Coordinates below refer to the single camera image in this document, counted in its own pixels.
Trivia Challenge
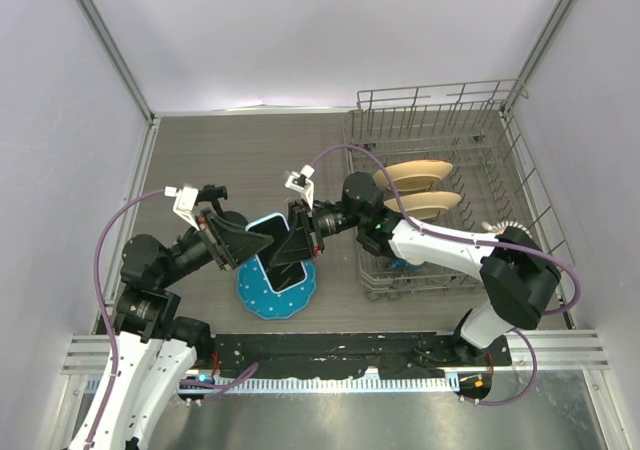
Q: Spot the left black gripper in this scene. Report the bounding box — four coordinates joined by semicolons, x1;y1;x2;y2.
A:
158;206;273;286

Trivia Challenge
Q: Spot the beige plate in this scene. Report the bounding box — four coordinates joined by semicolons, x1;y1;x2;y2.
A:
373;159;453;192
400;191;462;220

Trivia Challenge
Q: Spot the beige plate front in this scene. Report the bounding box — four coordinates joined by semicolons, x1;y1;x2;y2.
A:
400;191;462;220

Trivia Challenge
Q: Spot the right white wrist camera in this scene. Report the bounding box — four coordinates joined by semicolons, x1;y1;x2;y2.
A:
285;165;315;209

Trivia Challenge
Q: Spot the metal wire dish rack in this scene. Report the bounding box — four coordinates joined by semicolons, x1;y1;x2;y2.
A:
341;78;575;304

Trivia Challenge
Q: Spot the white ribbed cup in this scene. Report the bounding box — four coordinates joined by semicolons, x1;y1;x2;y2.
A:
481;220;531;237

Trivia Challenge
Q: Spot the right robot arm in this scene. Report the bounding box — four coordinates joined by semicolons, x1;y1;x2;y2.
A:
269;166;560;365

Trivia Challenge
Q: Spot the beige plate rear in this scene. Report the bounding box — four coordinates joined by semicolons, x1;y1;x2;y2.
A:
373;159;453;192

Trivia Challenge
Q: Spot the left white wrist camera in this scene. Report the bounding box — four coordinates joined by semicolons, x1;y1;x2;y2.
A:
164;185;199;230

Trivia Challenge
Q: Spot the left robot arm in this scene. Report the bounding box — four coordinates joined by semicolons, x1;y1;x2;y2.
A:
69;210;274;449

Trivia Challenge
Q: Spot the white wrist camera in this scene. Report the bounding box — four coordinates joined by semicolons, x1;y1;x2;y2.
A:
164;185;199;230
285;165;315;209

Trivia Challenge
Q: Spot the phone with light blue case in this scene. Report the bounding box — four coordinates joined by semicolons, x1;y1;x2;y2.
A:
245;213;307;294

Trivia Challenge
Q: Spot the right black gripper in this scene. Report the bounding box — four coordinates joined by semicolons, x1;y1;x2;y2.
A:
269;200;365;269

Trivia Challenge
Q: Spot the white cable duct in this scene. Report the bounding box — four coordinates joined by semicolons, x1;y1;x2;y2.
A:
87;375;460;394

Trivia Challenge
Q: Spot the blue polka dot plate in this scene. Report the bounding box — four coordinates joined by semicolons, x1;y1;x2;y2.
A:
236;257;316;320

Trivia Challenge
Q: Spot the blue mug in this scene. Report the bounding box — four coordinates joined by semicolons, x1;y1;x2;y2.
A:
385;257;425;272

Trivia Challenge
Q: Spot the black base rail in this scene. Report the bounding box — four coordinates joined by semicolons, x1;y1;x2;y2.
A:
192;332;512;380

